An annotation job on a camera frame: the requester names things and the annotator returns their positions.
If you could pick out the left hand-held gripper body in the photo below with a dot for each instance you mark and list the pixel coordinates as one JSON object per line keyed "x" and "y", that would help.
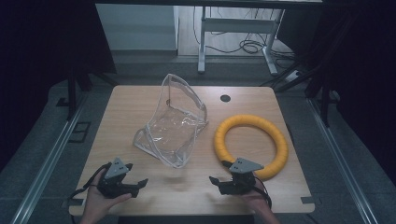
{"x": 116, "y": 169}

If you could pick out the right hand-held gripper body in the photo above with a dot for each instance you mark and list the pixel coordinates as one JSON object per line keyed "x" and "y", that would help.
{"x": 243, "y": 166}

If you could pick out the person's right hand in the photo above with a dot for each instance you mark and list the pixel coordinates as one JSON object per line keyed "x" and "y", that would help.
{"x": 258, "y": 200}

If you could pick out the person's left hand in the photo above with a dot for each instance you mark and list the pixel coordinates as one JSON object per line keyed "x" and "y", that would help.
{"x": 98, "y": 202}

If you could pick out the clear plastic zipper bag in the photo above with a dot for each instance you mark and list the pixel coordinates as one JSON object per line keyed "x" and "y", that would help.
{"x": 174, "y": 133}

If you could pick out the black round table grommet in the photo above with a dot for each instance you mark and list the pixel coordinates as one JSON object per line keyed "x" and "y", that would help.
{"x": 225, "y": 98}

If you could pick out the black metal stand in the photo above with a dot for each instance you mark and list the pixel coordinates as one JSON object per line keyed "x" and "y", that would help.
{"x": 72, "y": 93}
{"x": 325, "y": 102}

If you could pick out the white power strip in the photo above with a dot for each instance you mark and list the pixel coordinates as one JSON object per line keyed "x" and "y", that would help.
{"x": 293, "y": 75}

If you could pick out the dark curtain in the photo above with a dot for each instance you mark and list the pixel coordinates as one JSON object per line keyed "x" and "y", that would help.
{"x": 37, "y": 62}
{"x": 364, "y": 77}

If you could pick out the grey metal floor rail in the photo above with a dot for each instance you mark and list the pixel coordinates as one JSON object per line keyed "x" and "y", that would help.
{"x": 46, "y": 168}
{"x": 339, "y": 161}

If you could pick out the white metal desk frame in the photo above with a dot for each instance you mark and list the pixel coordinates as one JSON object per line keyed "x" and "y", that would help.
{"x": 236, "y": 25}

